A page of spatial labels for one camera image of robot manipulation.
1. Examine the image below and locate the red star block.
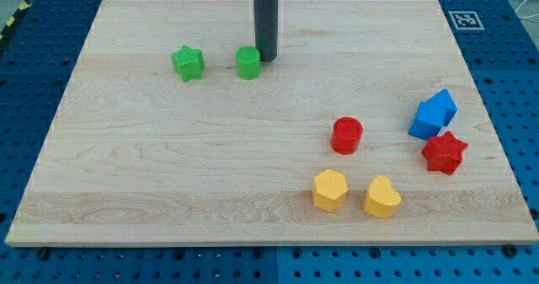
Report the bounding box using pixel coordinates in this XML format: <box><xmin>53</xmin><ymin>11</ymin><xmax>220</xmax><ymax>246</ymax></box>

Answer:
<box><xmin>421</xmin><ymin>131</ymin><xmax>468</xmax><ymax>175</ymax></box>

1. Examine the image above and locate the yellow hexagon block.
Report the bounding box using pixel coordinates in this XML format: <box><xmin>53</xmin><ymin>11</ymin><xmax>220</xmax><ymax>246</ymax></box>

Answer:
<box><xmin>312</xmin><ymin>169</ymin><xmax>349</xmax><ymax>212</ymax></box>

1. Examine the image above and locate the white fiducial marker tag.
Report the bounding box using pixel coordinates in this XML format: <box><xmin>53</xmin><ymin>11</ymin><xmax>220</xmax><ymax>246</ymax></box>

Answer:
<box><xmin>448</xmin><ymin>11</ymin><xmax>484</xmax><ymax>30</ymax></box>

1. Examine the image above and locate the white cable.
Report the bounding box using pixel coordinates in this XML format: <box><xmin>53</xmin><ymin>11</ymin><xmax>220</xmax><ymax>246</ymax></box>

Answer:
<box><xmin>513</xmin><ymin>0</ymin><xmax>539</xmax><ymax>23</ymax></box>

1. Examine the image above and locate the green cylinder block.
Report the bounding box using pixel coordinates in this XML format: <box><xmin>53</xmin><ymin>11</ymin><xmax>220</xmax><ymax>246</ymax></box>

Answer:
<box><xmin>235</xmin><ymin>46</ymin><xmax>261</xmax><ymax>80</ymax></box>

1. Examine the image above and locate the red cylinder block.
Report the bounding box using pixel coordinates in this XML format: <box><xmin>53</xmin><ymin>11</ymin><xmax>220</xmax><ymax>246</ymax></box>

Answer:
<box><xmin>330</xmin><ymin>116</ymin><xmax>363</xmax><ymax>155</ymax></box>

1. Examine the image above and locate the blue triangle block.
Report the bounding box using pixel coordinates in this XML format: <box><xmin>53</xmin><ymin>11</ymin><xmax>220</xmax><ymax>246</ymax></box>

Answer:
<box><xmin>428</xmin><ymin>88</ymin><xmax>458</xmax><ymax>126</ymax></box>

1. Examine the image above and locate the green star block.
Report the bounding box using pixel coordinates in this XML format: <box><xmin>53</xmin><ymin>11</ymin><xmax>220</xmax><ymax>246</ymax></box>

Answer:
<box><xmin>170</xmin><ymin>45</ymin><xmax>205</xmax><ymax>83</ymax></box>

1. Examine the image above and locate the blue cube block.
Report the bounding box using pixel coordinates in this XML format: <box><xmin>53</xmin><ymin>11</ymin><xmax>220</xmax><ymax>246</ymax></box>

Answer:
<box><xmin>408</xmin><ymin>101</ymin><xmax>446</xmax><ymax>141</ymax></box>

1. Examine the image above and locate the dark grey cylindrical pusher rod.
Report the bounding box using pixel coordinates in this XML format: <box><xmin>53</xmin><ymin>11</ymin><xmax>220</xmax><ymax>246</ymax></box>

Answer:
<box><xmin>253</xmin><ymin>0</ymin><xmax>279</xmax><ymax>62</ymax></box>

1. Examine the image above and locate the yellow heart block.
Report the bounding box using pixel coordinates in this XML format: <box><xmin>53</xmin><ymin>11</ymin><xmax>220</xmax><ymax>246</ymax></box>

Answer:
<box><xmin>363</xmin><ymin>175</ymin><xmax>402</xmax><ymax>218</ymax></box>

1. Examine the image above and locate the yellow black hazard tape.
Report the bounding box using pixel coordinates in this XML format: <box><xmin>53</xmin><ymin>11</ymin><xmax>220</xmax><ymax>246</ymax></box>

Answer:
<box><xmin>1</xmin><ymin>0</ymin><xmax>32</xmax><ymax>42</ymax></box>

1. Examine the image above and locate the light wooden board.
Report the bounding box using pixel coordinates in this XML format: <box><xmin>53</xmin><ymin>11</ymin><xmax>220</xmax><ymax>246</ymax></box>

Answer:
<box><xmin>6</xmin><ymin>0</ymin><xmax>538</xmax><ymax>247</ymax></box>

